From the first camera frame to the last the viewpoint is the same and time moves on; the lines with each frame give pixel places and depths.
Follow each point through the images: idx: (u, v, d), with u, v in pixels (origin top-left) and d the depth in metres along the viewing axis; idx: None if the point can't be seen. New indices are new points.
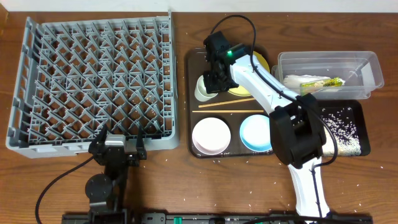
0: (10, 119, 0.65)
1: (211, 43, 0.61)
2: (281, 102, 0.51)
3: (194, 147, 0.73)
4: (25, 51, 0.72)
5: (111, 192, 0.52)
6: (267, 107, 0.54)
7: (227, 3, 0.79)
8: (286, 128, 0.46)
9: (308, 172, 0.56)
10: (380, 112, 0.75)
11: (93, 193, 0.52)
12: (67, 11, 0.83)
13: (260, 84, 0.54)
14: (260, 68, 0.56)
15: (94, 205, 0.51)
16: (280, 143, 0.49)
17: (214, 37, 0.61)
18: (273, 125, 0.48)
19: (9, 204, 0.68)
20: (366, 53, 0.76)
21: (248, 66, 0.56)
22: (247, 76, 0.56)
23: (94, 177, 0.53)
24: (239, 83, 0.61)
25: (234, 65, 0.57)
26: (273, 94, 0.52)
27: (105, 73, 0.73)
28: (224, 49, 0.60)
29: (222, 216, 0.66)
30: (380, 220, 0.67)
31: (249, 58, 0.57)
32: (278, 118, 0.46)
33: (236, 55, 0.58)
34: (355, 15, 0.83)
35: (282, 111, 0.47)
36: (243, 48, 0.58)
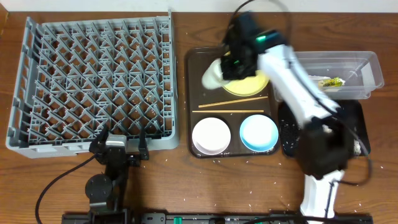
0: (10, 119, 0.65)
1: (237, 26, 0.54)
2: (317, 110, 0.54)
3: (194, 147, 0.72)
4: (25, 51, 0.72)
5: (111, 192, 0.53)
6: (298, 110, 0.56)
7: (227, 3, 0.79)
8: (319, 142, 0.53)
9: (326, 183, 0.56)
10: (380, 112, 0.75)
11: (93, 193, 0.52)
12: (67, 11, 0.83)
13: (296, 83, 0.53)
14: (296, 65, 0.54)
15: (95, 206, 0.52)
16: (311, 154, 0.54)
17: (242, 18, 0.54)
18: (307, 136, 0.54)
19: (8, 203, 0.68)
20: (366, 53, 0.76)
21: (282, 59, 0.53)
22: (282, 70, 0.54)
23: (94, 177, 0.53)
24: (265, 71, 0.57)
25: (267, 55, 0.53)
26: (309, 99, 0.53)
27: (105, 73, 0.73)
28: (252, 33, 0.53)
29: (222, 216, 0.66)
30: (380, 220, 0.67)
31: (284, 50, 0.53)
32: (315, 131, 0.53)
33: (268, 41, 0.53)
34: (356, 15, 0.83)
35: (319, 125, 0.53)
36: (276, 35, 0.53)
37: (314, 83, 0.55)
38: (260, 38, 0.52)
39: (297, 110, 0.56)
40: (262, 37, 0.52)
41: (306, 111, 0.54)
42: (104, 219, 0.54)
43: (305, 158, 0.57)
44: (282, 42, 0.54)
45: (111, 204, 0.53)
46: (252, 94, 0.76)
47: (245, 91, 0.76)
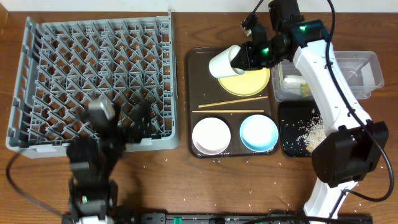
0: (10, 119, 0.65)
1: (280, 7, 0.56)
2: (348, 122, 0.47)
3: (194, 147, 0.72)
4: (25, 51, 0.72)
5: (96, 152, 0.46)
6: (328, 118, 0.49)
7: (227, 2, 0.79)
8: (343, 154, 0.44)
9: (338, 190, 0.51)
10: (380, 112, 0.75)
11: (74, 154, 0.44)
12: (67, 11, 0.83)
13: (331, 86, 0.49)
14: (334, 66, 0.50)
15: (77, 168, 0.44)
16: (326, 162, 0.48)
17: (286, 2, 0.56)
18: (328, 145, 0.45)
19: (8, 203, 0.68)
20: (366, 53, 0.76)
21: (321, 57, 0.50)
22: (317, 68, 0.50)
23: (77, 139, 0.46)
24: (299, 68, 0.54)
25: (306, 50, 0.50)
26: (342, 107, 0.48)
27: (105, 73, 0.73)
28: (293, 18, 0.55)
29: (222, 216, 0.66)
30: (379, 220, 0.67)
31: (325, 47, 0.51)
32: (341, 141, 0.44)
33: (309, 32, 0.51)
34: (356, 14, 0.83)
35: (344, 134, 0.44)
36: (320, 28, 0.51)
37: (352, 93, 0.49)
38: (302, 28, 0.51)
39: (326, 119, 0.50)
40: (303, 25, 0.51)
41: (337, 120, 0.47)
42: (86, 191, 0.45)
43: (319, 167, 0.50)
44: (324, 37, 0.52)
45: (95, 168, 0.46)
46: (252, 94, 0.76)
47: (245, 91, 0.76)
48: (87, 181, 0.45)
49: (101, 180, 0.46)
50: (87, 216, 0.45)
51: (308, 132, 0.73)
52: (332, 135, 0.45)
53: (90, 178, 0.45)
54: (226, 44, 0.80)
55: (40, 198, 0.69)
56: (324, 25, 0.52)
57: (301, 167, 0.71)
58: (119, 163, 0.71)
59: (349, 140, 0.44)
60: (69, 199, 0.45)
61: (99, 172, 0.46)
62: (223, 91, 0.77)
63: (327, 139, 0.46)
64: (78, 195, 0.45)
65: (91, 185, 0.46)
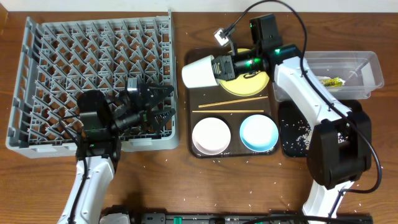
0: (10, 119, 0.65)
1: (259, 28, 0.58)
2: (330, 116, 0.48)
3: (194, 147, 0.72)
4: (25, 51, 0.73)
5: (103, 105, 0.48)
6: (313, 119, 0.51)
7: (227, 2, 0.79)
8: (330, 146, 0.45)
9: (335, 191, 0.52)
10: (380, 112, 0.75)
11: (84, 104, 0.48)
12: (67, 11, 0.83)
13: (310, 92, 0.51)
14: (310, 74, 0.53)
15: (84, 116, 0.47)
16: (318, 162, 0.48)
17: (263, 22, 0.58)
18: (316, 140, 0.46)
19: (8, 203, 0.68)
20: (366, 53, 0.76)
21: (296, 69, 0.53)
22: (294, 79, 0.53)
23: (87, 92, 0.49)
24: (281, 84, 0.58)
25: (280, 65, 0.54)
26: (323, 104, 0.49)
27: (105, 73, 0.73)
28: (272, 39, 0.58)
29: (222, 217, 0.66)
30: (379, 220, 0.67)
31: (298, 60, 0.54)
32: (326, 134, 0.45)
33: (283, 53, 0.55)
34: (355, 15, 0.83)
35: (329, 126, 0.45)
36: (294, 48, 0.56)
37: (330, 93, 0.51)
38: (277, 51, 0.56)
39: (311, 120, 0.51)
40: (278, 48, 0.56)
41: (319, 116, 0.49)
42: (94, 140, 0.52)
43: (313, 166, 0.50)
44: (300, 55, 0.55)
45: (101, 119, 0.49)
46: (252, 94, 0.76)
47: (245, 91, 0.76)
48: (93, 132, 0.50)
49: (107, 132, 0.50)
50: (93, 155, 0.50)
51: (308, 132, 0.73)
52: (316, 129, 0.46)
53: (96, 127, 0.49)
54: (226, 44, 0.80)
55: (40, 198, 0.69)
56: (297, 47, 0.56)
57: (301, 167, 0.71)
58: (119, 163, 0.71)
59: (334, 131, 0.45)
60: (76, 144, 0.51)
61: (104, 124, 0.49)
62: (223, 91, 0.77)
63: (313, 134, 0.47)
64: (86, 142, 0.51)
65: (98, 135, 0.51)
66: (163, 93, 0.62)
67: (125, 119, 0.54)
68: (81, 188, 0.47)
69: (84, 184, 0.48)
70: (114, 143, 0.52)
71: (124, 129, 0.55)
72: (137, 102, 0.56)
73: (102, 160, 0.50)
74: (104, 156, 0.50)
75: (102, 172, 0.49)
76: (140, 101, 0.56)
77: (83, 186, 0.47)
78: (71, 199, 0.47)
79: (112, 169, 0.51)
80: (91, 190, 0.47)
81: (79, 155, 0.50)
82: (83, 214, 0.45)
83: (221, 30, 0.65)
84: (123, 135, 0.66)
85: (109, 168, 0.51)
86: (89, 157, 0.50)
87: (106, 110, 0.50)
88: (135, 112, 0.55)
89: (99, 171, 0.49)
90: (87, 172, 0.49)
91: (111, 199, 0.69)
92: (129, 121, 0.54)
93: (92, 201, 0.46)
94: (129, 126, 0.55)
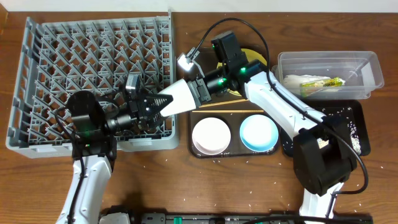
0: (11, 119, 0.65)
1: (222, 48, 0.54)
2: (306, 124, 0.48)
3: (194, 147, 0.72)
4: (25, 51, 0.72)
5: (94, 107, 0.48)
6: (289, 129, 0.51)
7: (227, 3, 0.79)
8: (313, 155, 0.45)
9: (329, 195, 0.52)
10: (380, 112, 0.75)
11: (76, 107, 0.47)
12: (67, 11, 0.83)
13: (281, 104, 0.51)
14: (278, 87, 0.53)
15: (78, 119, 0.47)
16: (305, 171, 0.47)
17: (226, 42, 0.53)
18: (298, 150, 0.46)
19: (8, 203, 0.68)
20: (366, 53, 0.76)
21: (265, 84, 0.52)
22: (265, 95, 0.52)
23: (76, 93, 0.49)
24: (253, 99, 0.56)
25: (249, 83, 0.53)
26: (296, 114, 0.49)
27: (105, 73, 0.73)
28: (237, 58, 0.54)
29: (222, 216, 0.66)
30: (379, 220, 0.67)
31: (265, 75, 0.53)
32: (305, 143, 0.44)
33: (249, 71, 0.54)
34: (355, 15, 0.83)
35: (307, 134, 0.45)
36: (258, 65, 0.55)
37: (301, 100, 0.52)
38: (242, 70, 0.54)
39: (288, 130, 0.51)
40: (243, 67, 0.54)
41: (295, 126, 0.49)
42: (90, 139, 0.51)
43: (301, 176, 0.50)
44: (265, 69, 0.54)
45: (95, 122, 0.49)
46: None
47: None
48: (87, 132, 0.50)
49: (102, 132, 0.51)
50: (90, 155, 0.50)
51: None
52: (295, 140, 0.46)
53: (90, 129, 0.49)
54: None
55: (40, 198, 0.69)
56: (260, 62, 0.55)
57: None
58: (119, 163, 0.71)
59: (314, 139, 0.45)
60: (72, 144, 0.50)
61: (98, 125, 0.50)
62: None
63: (294, 145, 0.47)
64: (82, 142, 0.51)
65: (93, 135, 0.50)
66: (160, 105, 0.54)
67: (117, 119, 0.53)
68: (79, 186, 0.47)
69: (82, 183, 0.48)
70: (111, 142, 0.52)
71: (116, 130, 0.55)
72: (133, 107, 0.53)
73: (99, 158, 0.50)
74: (101, 155, 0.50)
75: (100, 170, 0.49)
76: (136, 107, 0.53)
77: (81, 185, 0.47)
78: (69, 198, 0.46)
79: (109, 167, 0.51)
80: (89, 189, 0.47)
81: (76, 155, 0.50)
82: (82, 212, 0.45)
83: (185, 53, 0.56)
84: (124, 135, 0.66)
85: (107, 167, 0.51)
86: (86, 157, 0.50)
87: (97, 112, 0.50)
88: (128, 114, 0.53)
89: (97, 170, 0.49)
90: (84, 170, 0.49)
91: (111, 199, 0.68)
92: (121, 122, 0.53)
93: (91, 200, 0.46)
94: (120, 128, 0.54)
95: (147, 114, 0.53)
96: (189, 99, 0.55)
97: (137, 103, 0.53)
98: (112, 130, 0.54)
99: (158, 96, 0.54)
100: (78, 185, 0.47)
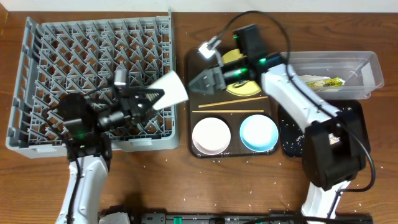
0: (11, 119, 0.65)
1: (244, 40, 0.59)
2: (319, 117, 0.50)
3: (194, 147, 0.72)
4: (25, 51, 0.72)
5: (86, 110, 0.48)
6: (303, 121, 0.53)
7: (227, 3, 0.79)
8: (323, 147, 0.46)
9: (333, 192, 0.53)
10: (380, 112, 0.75)
11: (66, 111, 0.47)
12: (67, 11, 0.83)
13: (296, 96, 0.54)
14: (296, 80, 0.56)
15: (69, 124, 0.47)
16: (313, 164, 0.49)
17: (249, 33, 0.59)
18: (308, 142, 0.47)
19: (7, 203, 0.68)
20: (366, 53, 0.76)
21: (282, 76, 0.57)
22: (281, 86, 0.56)
23: (66, 98, 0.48)
24: (272, 91, 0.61)
25: (267, 73, 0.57)
26: (311, 107, 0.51)
27: (105, 73, 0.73)
28: (257, 49, 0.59)
29: (222, 216, 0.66)
30: (379, 220, 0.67)
31: (284, 68, 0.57)
32: (316, 134, 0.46)
33: (268, 63, 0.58)
34: (355, 15, 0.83)
35: (319, 127, 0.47)
36: (277, 57, 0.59)
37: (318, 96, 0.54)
38: (262, 60, 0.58)
39: (302, 121, 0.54)
40: (263, 58, 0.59)
41: (308, 118, 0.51)
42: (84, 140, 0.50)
43: (308, 168, 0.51)
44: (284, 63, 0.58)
45: (88, 125, 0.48)
46: (252, 94, 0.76)
47: (245, 91, 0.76)
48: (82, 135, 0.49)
49: (96, 134, 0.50)
50: (86, 155, 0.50)
51: None
52: (307, 130, 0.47)
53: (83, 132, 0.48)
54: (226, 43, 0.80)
55: (40, 198, 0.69)
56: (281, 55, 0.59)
57: (301, 167, 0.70)
58: (119, 163, 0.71)
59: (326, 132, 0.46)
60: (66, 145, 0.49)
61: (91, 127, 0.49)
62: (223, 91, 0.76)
63: (305, 136, 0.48)
64: (76, 144, 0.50)
65: (87, 138, 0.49)
66: (154, 98, 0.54)
67: (109, 116, 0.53)
68: (76, 186, 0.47)
69: (79, 183, 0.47)
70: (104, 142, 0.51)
71: (109, 128, 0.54)
72: (125, 104, 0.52)
73: (94, 158, 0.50)
74: (96, 155, 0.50)
75: (96, 170, 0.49)
76: (128, 104, 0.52)
77: (78, 185, 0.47)
78: (66, 198, 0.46)
79: (105, 167, 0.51)
80: (87, 188, 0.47)
81: (71, 157, 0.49)
82: (81, 211, 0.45)
83: (207, 42, 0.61)
84: (124, 135, 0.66)
85: (102, 166, 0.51)
86: (81, 157, 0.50)
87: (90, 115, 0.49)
88: (120, 111, 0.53)
89: (92, 169, 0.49)
90: (81, 170, 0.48)
91: (111, 199, 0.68)
92: (114, 119, 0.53)
93: (89, 198, 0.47)
94: (113, 125, 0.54)
95: (140, 111, 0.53)
96: (180, 87, 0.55)
97: (128, 101, 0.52)
98: (104, 128, 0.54)
99: (149, 91, 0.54)
100: (75, 186, 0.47)
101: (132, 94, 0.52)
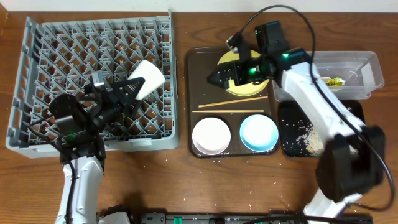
0: (11, 119, 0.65)
1: (264, 34, 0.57)
2: (341, 128, 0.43)
3: (194, 147, 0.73)
4: (25, 51, 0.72)
5: (78, 108, 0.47)
6: (322, 130, 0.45)
7: (227, 3, 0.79)
8: (343, 163, 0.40)
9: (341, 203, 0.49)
10: (380, 112, 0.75)
11: (58, 111, 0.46)
12: (67, 11, 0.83)
13: (319, 101, 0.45)
14: (320, 82, 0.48)
15: (61, 123, 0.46)
16: (328, 176, 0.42)
17: (269, 28, 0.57)
18: (327, 155, 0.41)
19: (8, 203, 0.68)
20: (366, 53, 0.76)
21: (306, 76, 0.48)
22: (303, 88, 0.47)
23: (56, 98, 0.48)
24: (289, 91, 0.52)
25: (289, 71, 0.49)
26: (334, 116, 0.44)
27: (105, 73, 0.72)
28: (278, 45, 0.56)
29: (222, 216, 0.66)
30: (379, 221, 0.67)
31: (308, 66, 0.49)
32: (339, 148, 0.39)
33: (292, 57, 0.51)
34: (355, 15, 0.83)
35: (341, 140, 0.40)
36: (302, 53, 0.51)
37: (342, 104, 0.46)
38: (284, 55, 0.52)
39: (321, 130, 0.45)
40: (286, 53, 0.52)
41: (330, 129, 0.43)
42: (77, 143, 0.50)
43: (321, 179, 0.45)
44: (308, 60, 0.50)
45: (79, 123, 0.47)
46: (252, 95, 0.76)
47: (245, 91, 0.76)
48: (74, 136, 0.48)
49: (87, 134, 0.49)
50: (79, 157, 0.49)
51: (308, 132, 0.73)
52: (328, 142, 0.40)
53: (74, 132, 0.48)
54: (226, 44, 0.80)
55: (40, 198, 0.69)
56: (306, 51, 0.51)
57: (301, 167, 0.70)
58: (119, 163, 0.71)
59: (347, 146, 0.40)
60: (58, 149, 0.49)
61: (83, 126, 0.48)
62: (223, 92, 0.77)
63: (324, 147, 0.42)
64: (69, 146, 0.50)
65: (79, 139, 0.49)
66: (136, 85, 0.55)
67: (101, 114, 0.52)
68: (73, 188, 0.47)
69: (74, 184, 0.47)
70: (97, 142, 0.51)
71: (102, 127, 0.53)
72: (112, 98, 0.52)
73: (88, 159, 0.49)
74: (89, 155, 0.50)
75: (90, 170, 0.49)
76: (115, 96, 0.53)
77: (73, 186, 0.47)
78: (63, 199, 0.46)
79: (99, 165, 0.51)
80: (83, 188, 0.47)
81: (64, 160, 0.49)
82: (79, 211, 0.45)
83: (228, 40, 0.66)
84: (124, 135, 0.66)
85: (97, 165, 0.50)
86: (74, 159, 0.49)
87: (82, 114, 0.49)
88: (111, 107, 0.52)
89: (87, 170, 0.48)
90: (76, 172, 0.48)
91: (111, 199, 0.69)
92: (106, 116, 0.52)
93: (86, 198, 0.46)
94: (106, 122, 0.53)
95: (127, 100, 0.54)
96: (157, 72, 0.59)
97: (115, 93, 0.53)
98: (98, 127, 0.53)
99: (132, 82, 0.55)
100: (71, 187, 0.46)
101: (117, 87, 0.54)
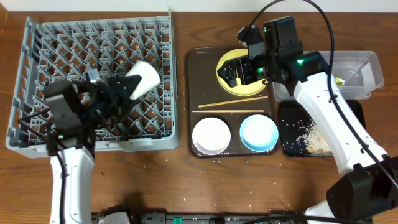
0: (10, 119, 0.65)
1: (275, 32, 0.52)
2: (362, 158, 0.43)
3: (194, 147, 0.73)
4: (25, 51, 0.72)
5: (71, 89, 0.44)
6: (338, 155, 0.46)
7: (226, 3, 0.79)
8: (360, 196, 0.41)
9: None
10: (380, 112, 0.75)
11: (50, 89, 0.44)
12: (67, 11, 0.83)
13: (339, 124, 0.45)
14: (340, 100, 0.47)
15: (51, 101, 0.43)
16: (341, 204, 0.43)
17: (282, 25, 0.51)
18: (344, 186, 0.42)
19: (8, 203, 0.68)
20: (366, 53, 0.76)
21: (324, 93, 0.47)
22: (321, 106, 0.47)
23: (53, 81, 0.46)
24: (301, 102, 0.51)
25: (305, 84, 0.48)
26: (355, 144, 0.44)
27: (105, 73, 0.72)
28: (291, 46, 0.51)
29: (222, 216, 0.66)
30: (379, 220, 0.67)
31: (326, 80, 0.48)
32: (357, 182, 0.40)
33: (306, 65, 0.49)
34: (356, 15, 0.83)
35: (361, 173, 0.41)
36: (317, 57, 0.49)
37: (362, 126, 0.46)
38: (298, 61, 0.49)
39: (337, 155, 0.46)
40: (301, 58, 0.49)
41: (349, 158, 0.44)
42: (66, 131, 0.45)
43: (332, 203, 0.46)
44: (324, 68, 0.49)
45: (71, 104, 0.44)
46: (251, 94, 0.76)
47: (245, 91, 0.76)
48: (63, 121, 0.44)
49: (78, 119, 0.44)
50: (66, 148, 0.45)
51: (308, 132, 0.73)
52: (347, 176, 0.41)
53: (64, 115, 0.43)
54: (226, 44, 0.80)
55: (40, 198, 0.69)
56: (322, 56, 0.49)
57: (301, 167, 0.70)
58: (119, 163, 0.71)
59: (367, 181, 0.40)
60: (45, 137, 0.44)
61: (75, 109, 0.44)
62: (223, 92, 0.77)
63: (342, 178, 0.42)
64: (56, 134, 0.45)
65: (68, 124, 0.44)
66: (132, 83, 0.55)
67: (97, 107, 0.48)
68: (63, 187, 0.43)
69: (66, 182, 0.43)
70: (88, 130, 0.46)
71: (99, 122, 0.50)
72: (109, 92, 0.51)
73: (78, 152, 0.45)
74: (79, 146, 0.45)
75: (81, 165, 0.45)
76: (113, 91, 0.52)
77: (65, 185, 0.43)
78: (56, 198, 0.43)
79: (91, 157, 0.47)
80: (76, 186, 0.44)
81: (50, 150, 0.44)
82: (73, 216, 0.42)
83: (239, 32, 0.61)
84: (123, 135, 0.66)
85: (88, 158, 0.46)
86: (61, 150, 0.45)
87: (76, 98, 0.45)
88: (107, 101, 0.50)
89: (78, 165, 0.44)
90: (65, 167, 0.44)
91: (111, 199, 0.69)
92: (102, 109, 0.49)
93: (79, 198, 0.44)
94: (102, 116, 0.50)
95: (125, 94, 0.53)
96: (153, 70, 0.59)
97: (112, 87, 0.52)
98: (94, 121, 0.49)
99: (129, 79, 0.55)
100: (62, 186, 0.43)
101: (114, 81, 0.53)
